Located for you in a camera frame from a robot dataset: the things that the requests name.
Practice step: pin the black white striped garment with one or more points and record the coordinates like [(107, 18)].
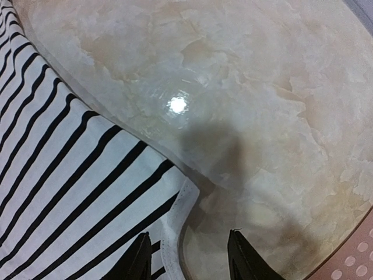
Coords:
[(76, 189)]

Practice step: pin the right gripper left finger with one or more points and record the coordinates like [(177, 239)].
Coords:
[(135, 263)]

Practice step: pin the pink plastic basket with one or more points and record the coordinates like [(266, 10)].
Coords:
[(353, 259)]

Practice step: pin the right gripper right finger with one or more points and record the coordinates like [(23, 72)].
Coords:
[(245, 262)]

